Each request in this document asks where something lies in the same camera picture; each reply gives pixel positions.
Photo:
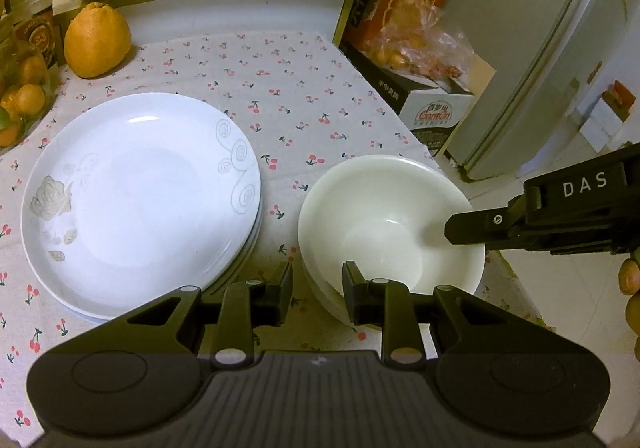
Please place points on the glass jar of kumquats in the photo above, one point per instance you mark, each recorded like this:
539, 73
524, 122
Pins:
25, 92

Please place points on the large orange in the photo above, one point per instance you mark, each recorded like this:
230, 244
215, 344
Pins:
97, 42

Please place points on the small orange box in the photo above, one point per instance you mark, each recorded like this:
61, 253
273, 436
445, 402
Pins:
620, 97

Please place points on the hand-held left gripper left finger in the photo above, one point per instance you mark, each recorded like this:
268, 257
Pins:
285, 295

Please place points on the white microwave stand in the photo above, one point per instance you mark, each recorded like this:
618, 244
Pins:
225, 12

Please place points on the white cardboard box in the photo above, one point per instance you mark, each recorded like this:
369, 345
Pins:
435, 117

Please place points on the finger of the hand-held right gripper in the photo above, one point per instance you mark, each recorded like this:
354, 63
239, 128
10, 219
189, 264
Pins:
475, 228

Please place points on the person's right hand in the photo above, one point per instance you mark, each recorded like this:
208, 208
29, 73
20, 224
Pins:
631, 278

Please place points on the glass mug with label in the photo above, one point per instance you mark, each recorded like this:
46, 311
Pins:
37, 35

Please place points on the plastic bag of fruit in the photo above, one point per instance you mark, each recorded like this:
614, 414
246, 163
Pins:
415, 47

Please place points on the white refrigerator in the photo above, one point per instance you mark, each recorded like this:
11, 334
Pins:
550, 52

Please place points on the white floral plate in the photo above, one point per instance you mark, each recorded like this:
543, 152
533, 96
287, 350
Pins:
140, 198

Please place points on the cherry print tablecloth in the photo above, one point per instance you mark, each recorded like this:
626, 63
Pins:
300, 92

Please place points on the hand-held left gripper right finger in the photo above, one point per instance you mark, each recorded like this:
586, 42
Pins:
351, 295

